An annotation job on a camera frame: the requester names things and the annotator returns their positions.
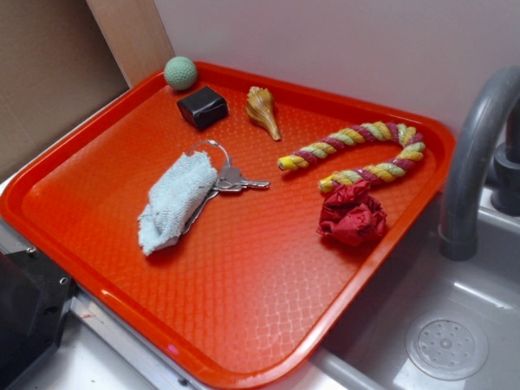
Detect multicolour twisted rope toy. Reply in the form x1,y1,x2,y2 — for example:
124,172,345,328
277,122,426,193

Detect light blue cloth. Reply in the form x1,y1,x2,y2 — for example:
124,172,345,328
137,152,218,256

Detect grey plastic sink basin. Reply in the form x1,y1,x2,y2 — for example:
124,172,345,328
312,182,520,390

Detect orange plastic tray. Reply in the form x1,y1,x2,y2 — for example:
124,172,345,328
1,63,455,389

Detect grey curved faucet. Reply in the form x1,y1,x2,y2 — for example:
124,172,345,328
439,66,519,261

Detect black wrapped block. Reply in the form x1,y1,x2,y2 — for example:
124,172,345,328
177,86,229,130

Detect tan conch seashell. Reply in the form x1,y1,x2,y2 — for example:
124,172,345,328
245,86,281,141

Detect dark faucet handle knob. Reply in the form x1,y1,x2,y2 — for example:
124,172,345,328
492,104,519,216

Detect crumpled red paper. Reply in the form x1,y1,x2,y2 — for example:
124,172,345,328
317,181,387,247

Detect round sink drain strainer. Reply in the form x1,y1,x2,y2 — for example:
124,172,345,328
405,310,489,381

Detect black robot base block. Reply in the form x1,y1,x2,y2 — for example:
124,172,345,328
1,248,76,389

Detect silver keys on ring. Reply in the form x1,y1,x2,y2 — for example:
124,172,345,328
182,140,270,235

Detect green dimpled ball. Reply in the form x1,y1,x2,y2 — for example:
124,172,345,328
163,56,198,91

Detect brown cardboard panel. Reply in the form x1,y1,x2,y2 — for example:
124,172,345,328
1,1,174,180

